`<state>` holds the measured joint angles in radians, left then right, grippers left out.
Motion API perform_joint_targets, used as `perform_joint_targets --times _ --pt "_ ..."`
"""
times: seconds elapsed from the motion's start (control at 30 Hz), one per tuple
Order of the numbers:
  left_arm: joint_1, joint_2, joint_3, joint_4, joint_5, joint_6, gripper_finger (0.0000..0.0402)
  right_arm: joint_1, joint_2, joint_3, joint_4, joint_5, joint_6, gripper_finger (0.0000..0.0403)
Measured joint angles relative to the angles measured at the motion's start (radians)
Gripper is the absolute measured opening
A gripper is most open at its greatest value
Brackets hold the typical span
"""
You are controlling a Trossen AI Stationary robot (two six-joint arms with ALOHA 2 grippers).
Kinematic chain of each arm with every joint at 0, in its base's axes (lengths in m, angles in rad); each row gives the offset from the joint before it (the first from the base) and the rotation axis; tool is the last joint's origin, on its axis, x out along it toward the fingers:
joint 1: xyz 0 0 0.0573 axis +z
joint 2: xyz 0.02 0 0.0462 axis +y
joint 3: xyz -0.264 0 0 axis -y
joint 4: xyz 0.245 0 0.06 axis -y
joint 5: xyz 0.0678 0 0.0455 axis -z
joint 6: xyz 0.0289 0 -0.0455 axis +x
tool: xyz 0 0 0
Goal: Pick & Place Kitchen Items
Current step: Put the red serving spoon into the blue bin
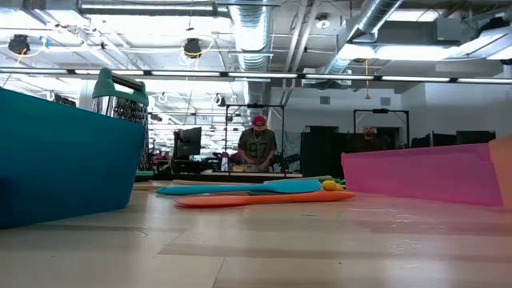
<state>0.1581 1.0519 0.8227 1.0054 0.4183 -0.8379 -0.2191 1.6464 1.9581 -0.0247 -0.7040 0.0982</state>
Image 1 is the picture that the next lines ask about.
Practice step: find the teal spatula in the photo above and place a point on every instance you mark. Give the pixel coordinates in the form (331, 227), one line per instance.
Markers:
(288, 186)

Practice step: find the orange spatula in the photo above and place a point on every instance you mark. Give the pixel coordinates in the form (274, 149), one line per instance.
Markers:
(260, 198)

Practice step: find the yellow spoon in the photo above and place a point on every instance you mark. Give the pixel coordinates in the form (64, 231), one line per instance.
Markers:
(329, 185)

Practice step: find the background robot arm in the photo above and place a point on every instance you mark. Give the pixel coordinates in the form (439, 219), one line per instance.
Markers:
(286, 162)

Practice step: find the person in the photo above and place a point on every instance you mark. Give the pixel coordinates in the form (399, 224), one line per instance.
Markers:
(368, 142)
(258, 148)

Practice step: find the wooden background table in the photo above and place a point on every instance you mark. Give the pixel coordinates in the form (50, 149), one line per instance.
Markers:
(240, 174)

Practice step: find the black partition panel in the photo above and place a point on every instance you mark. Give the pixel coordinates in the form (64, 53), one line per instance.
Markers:
(320, 156)
(472, 138)

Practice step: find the black computer monitor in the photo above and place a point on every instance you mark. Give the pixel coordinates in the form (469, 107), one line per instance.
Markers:
(188, 142)

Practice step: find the long linear ceiling light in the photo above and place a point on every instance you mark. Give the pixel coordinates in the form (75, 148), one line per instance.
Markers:
(260, 74)

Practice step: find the pink plastic bin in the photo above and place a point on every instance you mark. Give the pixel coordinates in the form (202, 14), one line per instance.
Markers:
(420, 176)

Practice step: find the teal blue plastic bin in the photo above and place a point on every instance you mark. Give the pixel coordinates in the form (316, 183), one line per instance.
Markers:
(60, 160)

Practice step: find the orange plastic bin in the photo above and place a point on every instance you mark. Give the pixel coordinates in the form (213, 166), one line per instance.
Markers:
(502, 172)

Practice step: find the black background rig frame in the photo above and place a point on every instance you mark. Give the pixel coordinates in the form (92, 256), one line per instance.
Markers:
(380, 110)
(254, 106)

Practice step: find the silver spiral air duct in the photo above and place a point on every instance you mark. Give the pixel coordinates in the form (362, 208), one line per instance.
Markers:
(376, 14)
(252, 32)

